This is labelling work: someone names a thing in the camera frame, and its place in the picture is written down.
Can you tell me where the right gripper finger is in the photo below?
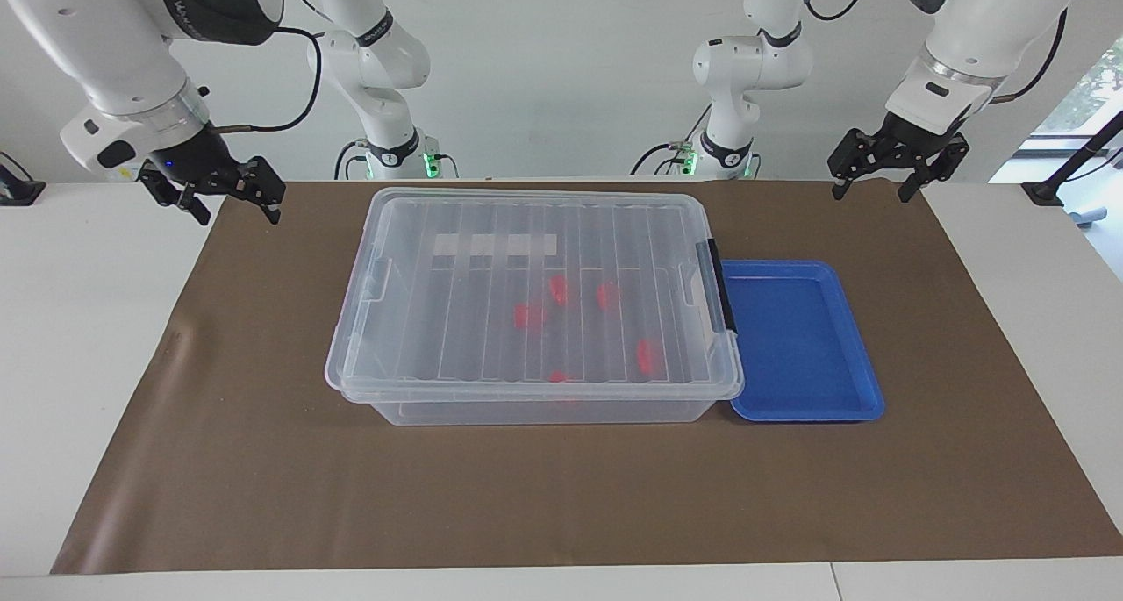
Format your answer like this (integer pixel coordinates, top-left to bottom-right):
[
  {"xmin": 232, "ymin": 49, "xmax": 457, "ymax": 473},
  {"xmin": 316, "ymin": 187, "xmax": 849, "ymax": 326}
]
[
  {"xmin": 175, "ymin": 186, "xmax": 212, "ymax": 227},
  {"xmin": 245, "ymin": 155, "xmax": 287, "ymax": 225}
]

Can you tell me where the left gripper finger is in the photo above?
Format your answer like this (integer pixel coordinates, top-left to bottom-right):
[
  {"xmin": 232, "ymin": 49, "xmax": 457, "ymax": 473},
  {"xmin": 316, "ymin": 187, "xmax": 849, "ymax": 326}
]
[
  {"xmin": 828, "ymin": 128, "xmax": 879, "ymax": 201},
  {"xmin": 898, "ymin": 136, "xmax": 971, "ymax": 204}
]

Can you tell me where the clear ribbed plastic lid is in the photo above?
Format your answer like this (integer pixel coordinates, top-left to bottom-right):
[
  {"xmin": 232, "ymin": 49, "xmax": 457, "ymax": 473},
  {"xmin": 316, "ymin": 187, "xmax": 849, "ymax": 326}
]
[{"xmin": 325, "ymin": 187, "xmax": 745, "ymax": 402}]

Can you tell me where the blue plastic tray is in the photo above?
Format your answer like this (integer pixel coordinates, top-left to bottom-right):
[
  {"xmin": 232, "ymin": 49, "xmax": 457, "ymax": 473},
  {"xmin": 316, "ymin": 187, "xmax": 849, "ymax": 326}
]
[{"xmin": 719, "ymin": 259, "xmax": 885, "ymax": 423}]

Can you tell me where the clear plastic storage box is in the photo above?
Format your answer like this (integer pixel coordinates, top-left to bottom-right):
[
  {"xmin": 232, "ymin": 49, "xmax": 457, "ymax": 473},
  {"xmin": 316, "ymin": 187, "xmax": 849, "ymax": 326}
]
[{"xmin": 340, "ymin": 189, "xmax": 740, "ymax": 426}]

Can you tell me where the black angled stand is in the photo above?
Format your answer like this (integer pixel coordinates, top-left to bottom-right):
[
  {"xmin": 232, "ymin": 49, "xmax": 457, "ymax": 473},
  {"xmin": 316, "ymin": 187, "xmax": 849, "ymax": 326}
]
[{"xmin": 1020, "ymin": 110, "xmax": 1123, "ymax": 207}]

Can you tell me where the brown paper table mat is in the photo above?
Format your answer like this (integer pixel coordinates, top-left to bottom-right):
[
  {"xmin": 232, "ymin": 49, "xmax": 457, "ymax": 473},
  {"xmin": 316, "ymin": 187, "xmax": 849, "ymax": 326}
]
[{"xmin": 51, "ymin": 180, "xmax": 1123, "ymax": 576}]

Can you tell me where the black base cable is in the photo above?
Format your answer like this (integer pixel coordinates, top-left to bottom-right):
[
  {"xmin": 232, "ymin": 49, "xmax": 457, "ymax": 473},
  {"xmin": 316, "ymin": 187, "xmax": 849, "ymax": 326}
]
[
  {"xmin": 630, "ymin": 101, "xmax": 713, "ymax": 177},
  {"xmin": 333, "ymin": 139, "xmax": 369, "ymax": 181}
]

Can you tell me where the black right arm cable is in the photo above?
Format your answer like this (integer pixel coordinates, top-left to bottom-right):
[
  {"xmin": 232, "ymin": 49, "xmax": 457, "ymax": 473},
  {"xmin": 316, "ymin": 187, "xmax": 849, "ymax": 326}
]
[{"xmin": 211, "ymin": 0, "xmax": 352, "ymax": 135}]

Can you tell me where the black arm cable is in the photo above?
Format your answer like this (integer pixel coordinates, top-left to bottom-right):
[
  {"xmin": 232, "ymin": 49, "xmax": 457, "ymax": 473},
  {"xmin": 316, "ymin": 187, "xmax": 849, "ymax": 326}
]
[
  {"xmin": 794, "ymin": 0, "xmax": 1069, "ymax": 104},
  {"xmin": 211, "ymin": 0, "xmax": 352, "ymax": 135}
]

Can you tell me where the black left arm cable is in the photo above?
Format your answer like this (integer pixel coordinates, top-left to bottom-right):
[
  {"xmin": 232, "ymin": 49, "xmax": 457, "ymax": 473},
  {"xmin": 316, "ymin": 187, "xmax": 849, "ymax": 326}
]
[{"xmin": 794, "ymin": 0, "xmax": 1069, "ymax": 104}]

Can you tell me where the black clamp bracket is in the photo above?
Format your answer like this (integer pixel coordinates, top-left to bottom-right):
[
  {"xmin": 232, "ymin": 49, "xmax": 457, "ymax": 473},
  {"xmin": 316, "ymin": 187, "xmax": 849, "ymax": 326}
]
[{"xmin": 0, "ymin": 152, "xmax": 46, "ymax": 207}]

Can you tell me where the black box latch handle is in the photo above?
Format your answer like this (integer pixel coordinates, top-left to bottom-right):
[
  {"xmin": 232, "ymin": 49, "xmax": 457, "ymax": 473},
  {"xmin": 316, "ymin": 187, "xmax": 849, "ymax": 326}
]
[{"xmin": 697, "ymin": 240, "xmax": 737, "ymax": 334}]

